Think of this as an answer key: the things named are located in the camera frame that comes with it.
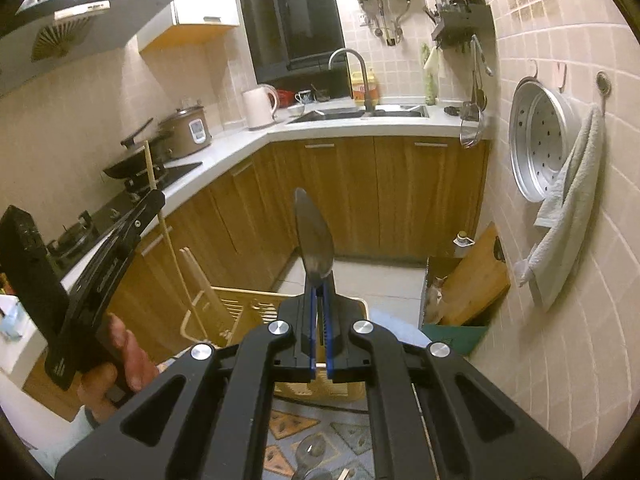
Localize dark window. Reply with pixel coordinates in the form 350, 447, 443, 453
234, 0, 351, 86

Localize round metal spoon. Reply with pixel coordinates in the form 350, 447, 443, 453
294, 435, 332, 480

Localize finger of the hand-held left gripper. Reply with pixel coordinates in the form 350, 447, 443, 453
102, 190, 167, 262

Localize range hood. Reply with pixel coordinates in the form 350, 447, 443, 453
0, 0, 181, 97

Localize white electric kettle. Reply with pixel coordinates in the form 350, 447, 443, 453
242, 84, 279, 131

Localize metal wall hook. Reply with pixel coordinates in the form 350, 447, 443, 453
595, 71, 613, 111

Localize steel sink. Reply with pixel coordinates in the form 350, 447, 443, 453
287, 104, 431, 124

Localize yellow oil bottle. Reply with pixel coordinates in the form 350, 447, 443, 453
351, 67, 381, 107

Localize metal mesh strainer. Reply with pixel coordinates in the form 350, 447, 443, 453
459, 101, 489, 149

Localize water heater pipes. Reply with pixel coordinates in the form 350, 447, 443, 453
359, 0, 412, 47

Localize hanging kitchen tongs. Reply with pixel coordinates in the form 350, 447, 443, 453
470, 34, 495, 78

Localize black gas stove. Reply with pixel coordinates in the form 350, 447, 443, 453
45, 160, 203, 273

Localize chrome faucet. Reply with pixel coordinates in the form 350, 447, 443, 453
328, 48, 374, 112

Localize wooden base cabinets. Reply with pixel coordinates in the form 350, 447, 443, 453
22, 135, 492, 411

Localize black wall spice rack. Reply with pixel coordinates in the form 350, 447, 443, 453
424, 2, 493, 52

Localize patterned tablecloth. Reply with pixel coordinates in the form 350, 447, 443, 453
262, 400, 378, 480

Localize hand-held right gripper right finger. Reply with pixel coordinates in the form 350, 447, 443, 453
321, 272, 583, 480

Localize wooden cutting board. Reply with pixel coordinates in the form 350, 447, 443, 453
439, 222, 512, 327

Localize yellow slotted utensil basket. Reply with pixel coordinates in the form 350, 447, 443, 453
180, 282, 371, 403

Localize grey hanging towel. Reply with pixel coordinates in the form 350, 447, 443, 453
516, 104, 609, 312

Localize green cardboard box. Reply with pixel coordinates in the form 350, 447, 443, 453
418, 255, 492, 357

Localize long wooden chopstick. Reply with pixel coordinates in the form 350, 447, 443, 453
143, 140, 207, 348

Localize person's left hand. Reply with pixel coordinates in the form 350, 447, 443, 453
77, 312, 161, 424

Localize pointed metal spoon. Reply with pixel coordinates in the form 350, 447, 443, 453
293, 187, 335, 288

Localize white wall cabinet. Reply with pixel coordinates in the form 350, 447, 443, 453
137, 0, 242, 53

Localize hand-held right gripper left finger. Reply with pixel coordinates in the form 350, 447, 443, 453
55, 284, 320, 480

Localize metal steamer tray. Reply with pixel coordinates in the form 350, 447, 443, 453
508, 76, 584, 204

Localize black wok with lid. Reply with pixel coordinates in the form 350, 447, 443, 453
102, 117, 176, 182

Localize brown rice cooker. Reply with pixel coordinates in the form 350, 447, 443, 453
158, 106, 213, 159

